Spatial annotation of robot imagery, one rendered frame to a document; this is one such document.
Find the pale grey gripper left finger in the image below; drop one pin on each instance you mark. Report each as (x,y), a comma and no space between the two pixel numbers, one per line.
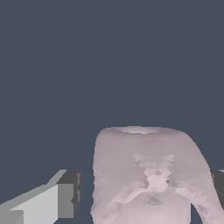
(43,201)

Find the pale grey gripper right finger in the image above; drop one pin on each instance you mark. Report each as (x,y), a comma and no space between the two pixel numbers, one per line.
(219,186)

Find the pale pink rounded object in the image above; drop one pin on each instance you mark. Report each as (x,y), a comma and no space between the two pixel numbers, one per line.
(145,180)

